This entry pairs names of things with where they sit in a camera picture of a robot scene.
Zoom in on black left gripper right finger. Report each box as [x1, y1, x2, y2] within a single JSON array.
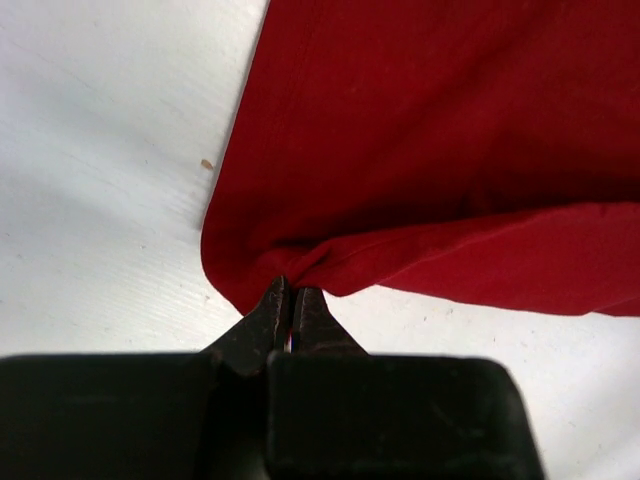
[[267, 288, 545, 479]]

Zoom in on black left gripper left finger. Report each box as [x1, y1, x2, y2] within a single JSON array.
[[1, 279, 290, 479]]

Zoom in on red t shirt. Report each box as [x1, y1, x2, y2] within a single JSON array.
[[201, 1, 639, 316]]

